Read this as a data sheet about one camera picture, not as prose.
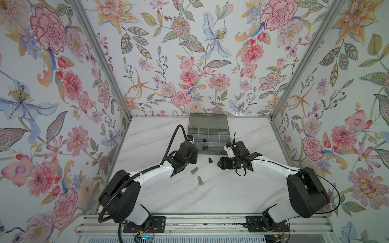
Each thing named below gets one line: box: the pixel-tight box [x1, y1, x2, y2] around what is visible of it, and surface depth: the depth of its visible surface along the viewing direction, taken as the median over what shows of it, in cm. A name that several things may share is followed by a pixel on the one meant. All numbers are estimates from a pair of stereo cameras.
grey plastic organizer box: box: [187, 112, 231, 156], surface depth 109 cm
